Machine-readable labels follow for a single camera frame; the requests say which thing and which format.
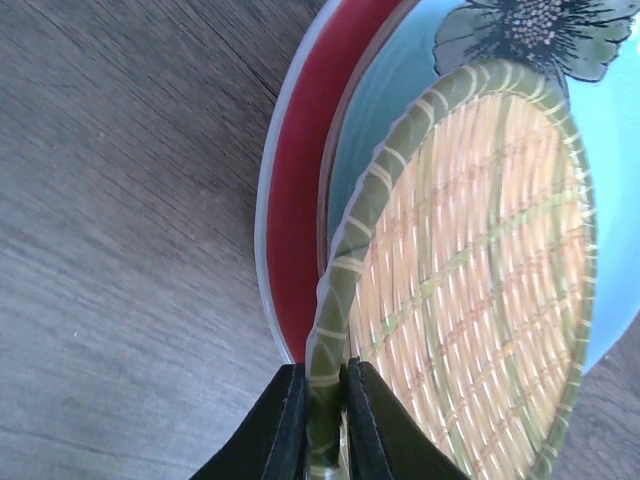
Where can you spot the light blue floral plate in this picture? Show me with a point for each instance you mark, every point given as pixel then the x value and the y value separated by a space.
pixel 590 49

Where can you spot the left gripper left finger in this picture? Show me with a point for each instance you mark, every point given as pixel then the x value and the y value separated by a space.
pixel 270 443

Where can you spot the red rimmed plate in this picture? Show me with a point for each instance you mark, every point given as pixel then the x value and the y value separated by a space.
pixel 285 228

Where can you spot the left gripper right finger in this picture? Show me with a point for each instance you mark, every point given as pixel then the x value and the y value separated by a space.
pixel 384 441

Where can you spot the woven bamboo plate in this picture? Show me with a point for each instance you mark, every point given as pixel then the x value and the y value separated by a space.
pixel 463 269

